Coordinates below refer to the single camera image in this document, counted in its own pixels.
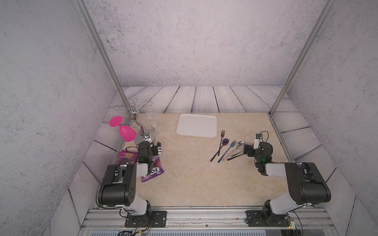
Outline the white plastic tray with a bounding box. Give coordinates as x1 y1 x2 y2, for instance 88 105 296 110
176 114 218 138

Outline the right aluminium frame post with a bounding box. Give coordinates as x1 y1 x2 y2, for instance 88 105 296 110
268 0 337 117

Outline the pink plastic wine glass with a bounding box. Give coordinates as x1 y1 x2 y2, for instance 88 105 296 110
109 116 137 142

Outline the clear wine glass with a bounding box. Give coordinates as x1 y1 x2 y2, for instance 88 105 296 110
145 110 161 135

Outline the purple metal fork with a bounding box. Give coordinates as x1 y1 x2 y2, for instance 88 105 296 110
210 130 225 162

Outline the aluminium front rail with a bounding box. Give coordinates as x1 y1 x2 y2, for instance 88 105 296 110
81 206 338 236

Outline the left aluminium frame post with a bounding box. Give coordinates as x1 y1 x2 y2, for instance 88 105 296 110
74 0 130 109

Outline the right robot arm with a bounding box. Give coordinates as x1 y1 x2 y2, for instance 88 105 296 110
244 142 331 225

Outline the blue handled fork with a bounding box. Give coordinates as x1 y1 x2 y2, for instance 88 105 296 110
218 140 237 163

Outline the pink Lot 100 gummy bag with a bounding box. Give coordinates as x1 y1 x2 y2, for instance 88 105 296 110
115 150 138 165

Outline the purple metal spoon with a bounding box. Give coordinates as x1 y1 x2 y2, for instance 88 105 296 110
217 138 229 156

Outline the chrome glass holder stand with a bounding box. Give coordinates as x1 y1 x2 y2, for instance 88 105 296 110
114 97 156 145

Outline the purple Fox's candy bag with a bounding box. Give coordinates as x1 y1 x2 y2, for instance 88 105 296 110
141 155 164 183

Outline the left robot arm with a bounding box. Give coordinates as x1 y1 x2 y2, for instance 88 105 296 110
96 141 164 220

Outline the aluminium frame post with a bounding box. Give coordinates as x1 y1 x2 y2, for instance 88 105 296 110
268 0 337 117
74 0 130 109

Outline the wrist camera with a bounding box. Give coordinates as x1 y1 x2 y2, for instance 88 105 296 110
143 133 153 143
254 133 263 149

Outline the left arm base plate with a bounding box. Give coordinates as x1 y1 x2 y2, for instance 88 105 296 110
125 211 167 228

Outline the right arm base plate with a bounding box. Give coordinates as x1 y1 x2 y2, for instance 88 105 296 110
245 210 291 227

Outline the pink handled silver spoon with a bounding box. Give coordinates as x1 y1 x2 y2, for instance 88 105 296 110
222 141 244 161

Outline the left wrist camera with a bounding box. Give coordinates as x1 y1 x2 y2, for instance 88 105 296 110
143 133 153 143

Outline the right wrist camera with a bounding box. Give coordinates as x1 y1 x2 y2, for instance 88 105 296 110
254 133 263 149

